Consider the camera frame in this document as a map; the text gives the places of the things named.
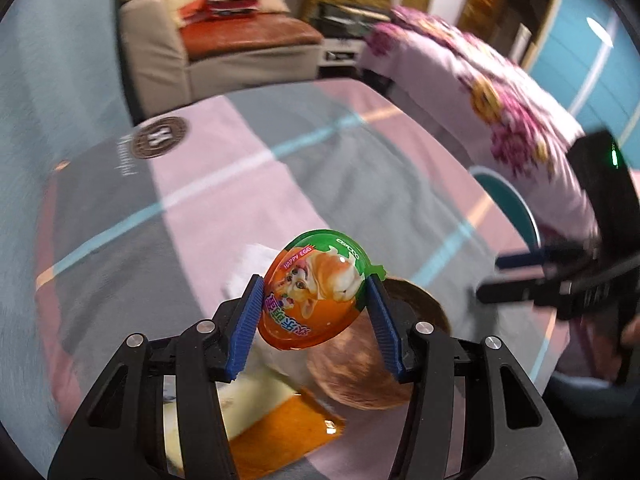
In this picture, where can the beige armchair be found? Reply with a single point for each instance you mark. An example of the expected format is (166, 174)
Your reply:
(155, 45)

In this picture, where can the person's right forearm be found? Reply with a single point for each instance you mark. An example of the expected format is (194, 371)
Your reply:
(590, 395)

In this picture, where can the orange brown box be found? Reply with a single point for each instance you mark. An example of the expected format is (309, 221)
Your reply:
(482, 0)

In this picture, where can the bed with floral bedspread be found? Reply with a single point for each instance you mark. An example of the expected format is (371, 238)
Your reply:
(500, 110)

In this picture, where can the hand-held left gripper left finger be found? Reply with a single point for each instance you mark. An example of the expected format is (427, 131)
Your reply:
(245, 335)

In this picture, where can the pink and grey striped mat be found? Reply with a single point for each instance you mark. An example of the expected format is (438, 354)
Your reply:
(200, 170)

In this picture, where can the black electronic device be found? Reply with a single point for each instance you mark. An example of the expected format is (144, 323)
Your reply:
(345, 17)

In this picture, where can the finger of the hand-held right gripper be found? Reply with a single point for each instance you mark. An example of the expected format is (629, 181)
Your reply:
(520, 258)
(507, 290)

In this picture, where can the yellow and orange packet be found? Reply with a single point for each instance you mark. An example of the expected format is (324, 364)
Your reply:
(290, 430)

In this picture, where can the orange seat cushion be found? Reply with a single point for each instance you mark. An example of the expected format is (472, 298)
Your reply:
(250, 35)

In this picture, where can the white tissue packet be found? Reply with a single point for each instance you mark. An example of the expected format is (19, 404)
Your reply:
(245, 265)

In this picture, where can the white paper roll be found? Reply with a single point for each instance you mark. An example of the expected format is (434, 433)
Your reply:
(520, 40)

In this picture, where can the person's right hand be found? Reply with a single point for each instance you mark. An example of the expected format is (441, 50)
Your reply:
(631, 332)

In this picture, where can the small white box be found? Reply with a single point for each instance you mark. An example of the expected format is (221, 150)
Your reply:
(342, 50)

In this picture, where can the blue door wardrobe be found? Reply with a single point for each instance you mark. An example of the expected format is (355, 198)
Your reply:
(580, 50)

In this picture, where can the teal round bin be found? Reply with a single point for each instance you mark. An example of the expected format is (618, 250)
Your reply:
(515, 210)

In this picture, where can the brown round bowl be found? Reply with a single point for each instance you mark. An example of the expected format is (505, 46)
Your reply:
(350, 375)

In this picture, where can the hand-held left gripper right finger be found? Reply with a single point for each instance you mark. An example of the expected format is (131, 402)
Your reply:
(385, 330)

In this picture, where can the orange green egg toy pack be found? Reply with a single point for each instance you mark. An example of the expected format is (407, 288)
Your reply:
(320, 280)

